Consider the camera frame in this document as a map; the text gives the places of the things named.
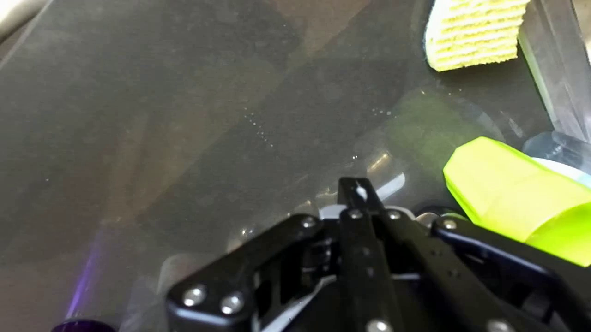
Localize yellow sponge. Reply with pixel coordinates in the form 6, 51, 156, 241
423, 0, 532, 75

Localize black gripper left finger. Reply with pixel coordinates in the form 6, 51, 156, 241
165, 174, 405, 332

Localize clear dish soap bottle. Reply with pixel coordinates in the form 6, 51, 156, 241
516, 0, 591, 185

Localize green plastic cup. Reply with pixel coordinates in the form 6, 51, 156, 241
442, 134, 591, 268

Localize purple tumbler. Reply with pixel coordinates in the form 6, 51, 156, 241
50, 316, 119, 332

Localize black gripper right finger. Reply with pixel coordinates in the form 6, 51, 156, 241
375, 206, 591, 332

